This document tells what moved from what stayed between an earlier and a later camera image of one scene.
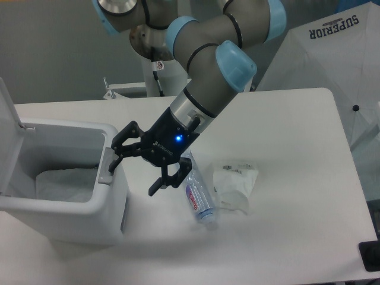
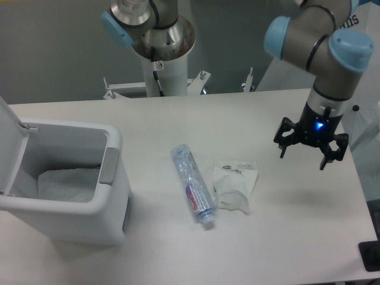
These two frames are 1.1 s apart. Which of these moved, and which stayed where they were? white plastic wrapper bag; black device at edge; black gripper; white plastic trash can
Moved: black gripper
Stayed: white plastic trash can; white plastic wrapper bag; black device at edge
